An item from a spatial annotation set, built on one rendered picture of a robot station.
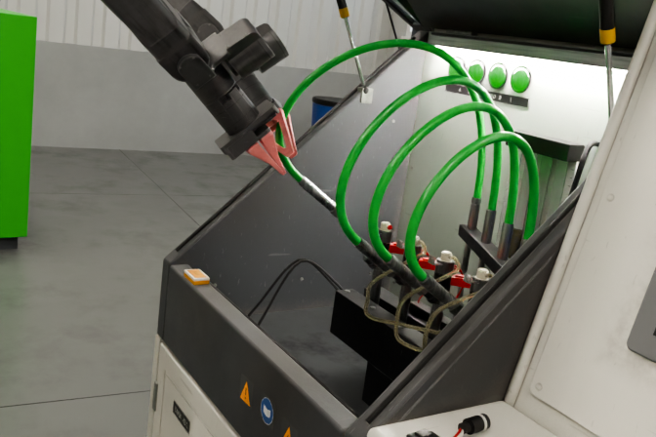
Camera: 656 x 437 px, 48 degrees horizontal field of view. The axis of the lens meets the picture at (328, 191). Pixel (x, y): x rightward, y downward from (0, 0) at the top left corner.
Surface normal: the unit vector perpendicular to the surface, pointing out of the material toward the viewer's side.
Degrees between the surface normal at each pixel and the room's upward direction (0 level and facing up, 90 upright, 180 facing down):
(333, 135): 90
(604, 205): 76
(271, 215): 90
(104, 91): 90
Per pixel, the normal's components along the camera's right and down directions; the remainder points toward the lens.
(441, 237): -0.84, 0.00
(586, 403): -0.79, -0.23
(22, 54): 0.57, 0.25
